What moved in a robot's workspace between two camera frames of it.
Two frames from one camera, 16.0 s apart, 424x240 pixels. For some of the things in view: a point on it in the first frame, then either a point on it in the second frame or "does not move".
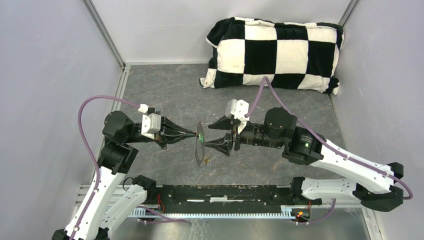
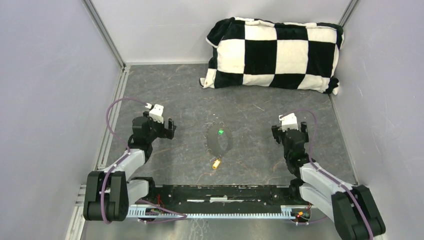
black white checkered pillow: (291, 55) does not move
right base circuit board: (302, 215) does not move
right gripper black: (220, 145) to (278, 133)
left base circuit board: (156, 209) does not move
